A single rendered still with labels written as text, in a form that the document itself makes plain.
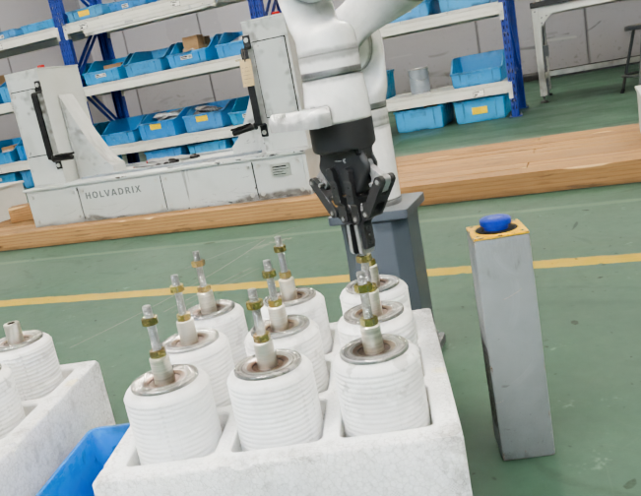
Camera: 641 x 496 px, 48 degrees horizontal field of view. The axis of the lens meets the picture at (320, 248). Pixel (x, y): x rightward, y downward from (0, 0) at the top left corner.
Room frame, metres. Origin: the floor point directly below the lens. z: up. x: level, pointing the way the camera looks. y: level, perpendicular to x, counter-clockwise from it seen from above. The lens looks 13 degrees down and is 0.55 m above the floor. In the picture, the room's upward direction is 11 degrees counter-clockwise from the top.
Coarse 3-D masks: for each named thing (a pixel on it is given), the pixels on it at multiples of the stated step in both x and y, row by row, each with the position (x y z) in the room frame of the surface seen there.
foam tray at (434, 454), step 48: (336, 336) 0.99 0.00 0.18; (432, 336) 0.92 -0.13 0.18; (432, 384) 0.78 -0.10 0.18; (336, 432) 0.71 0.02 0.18; (432, 432) 0.67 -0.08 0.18; (96, 480) 0.70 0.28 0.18; (144, 480) 0.69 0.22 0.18; (192, 480) 0.68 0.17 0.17; (240, 480) 0.68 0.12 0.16; (288, 480) 0.67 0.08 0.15; (336, 480) 0.67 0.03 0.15; (384, 480) 0.66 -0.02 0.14; (432, 480) 0.66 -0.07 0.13
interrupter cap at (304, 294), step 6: (300, 288) 1.01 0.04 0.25; (306, 288) 1.01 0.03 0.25; (312, 288) 1.00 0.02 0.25; (300, 294) 0.99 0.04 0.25; (306, 294) 0.98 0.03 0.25; (312, 294) 0.97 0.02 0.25; (264, 300) 0.99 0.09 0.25; (282, 300) 0.98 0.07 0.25; (294, 300) 0.96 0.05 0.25; (300, 300) 0.95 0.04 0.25; (306, 300) 0.96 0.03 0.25; (288, 306) 0.95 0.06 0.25
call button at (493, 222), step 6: (486, 216) 0.93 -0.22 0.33; (492, 216) 0.92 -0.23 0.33; (498, 216) 0.91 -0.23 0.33; (504, 216) 0.91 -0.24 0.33; (480, 222) 0.91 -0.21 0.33; (486, 222) 0.90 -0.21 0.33; (492, 222) 0.89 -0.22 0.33; (498, 222) 0.89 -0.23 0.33; (504, 222) 0.89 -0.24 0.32; (486, 228) 0.90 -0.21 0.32; (492, 228) 0.90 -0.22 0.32; (498, 228) 0.90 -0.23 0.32; (504, 228) 0.90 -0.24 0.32
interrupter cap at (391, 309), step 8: (360, 304) 0.89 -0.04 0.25; (384, 304) 0.87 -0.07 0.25; (392, 304) 0.87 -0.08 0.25; (400, 304) 0.86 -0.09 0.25; (352, 312) 0.87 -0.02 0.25; (360, 312) 0.87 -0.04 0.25; (384, 312) 0.85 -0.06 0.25; (392, 312) 0.84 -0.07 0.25; (400, 312) 0.83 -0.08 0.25; (352, 320) 0.84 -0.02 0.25; (384, 320) 0.82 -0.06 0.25
